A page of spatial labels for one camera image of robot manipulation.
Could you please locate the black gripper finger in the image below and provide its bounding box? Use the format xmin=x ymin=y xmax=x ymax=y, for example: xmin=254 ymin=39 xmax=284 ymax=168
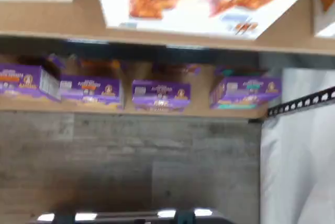
xmin=34 ymin=209 xmax=98 ymax=224
xmin=155 ymin=208 xmax=229 ymax=224

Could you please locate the yellow white pretzel cracker box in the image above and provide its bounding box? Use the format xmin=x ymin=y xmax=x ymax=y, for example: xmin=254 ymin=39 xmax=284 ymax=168
xmin=313 ymin=0 xmax=335 ymax=38

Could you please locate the wooden shelf board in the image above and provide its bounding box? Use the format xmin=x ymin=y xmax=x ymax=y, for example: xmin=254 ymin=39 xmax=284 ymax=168
xmin=0 ymin=51 xmax=270 ymax=120
xmin=0 ymin=0 xmax=335 ymax=57

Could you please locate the purple snack box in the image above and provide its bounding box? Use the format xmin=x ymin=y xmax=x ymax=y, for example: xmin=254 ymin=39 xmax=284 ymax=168
xmin=131 ymin=63 xmax=202 ymax=113
xmin=0 ymin=53 xmax=66 ymax=103
xmin=60 ymin=59 xmax=124 ymax=110

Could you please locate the purple box with teal stripe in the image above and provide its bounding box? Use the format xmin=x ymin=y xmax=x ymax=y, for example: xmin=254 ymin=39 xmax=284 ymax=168
xmin=209 ymin=65 xmax=283 ymax=110

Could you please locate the blue white pretzel cracker box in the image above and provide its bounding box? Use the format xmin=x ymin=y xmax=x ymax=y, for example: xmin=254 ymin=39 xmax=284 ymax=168
xmin=93 ymin=0 xmax=329 ymax=42

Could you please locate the white fabric curtain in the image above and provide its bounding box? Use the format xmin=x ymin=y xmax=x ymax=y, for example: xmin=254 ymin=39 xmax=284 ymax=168
xmin=259 ymin=66 xmax=335 ymax=224

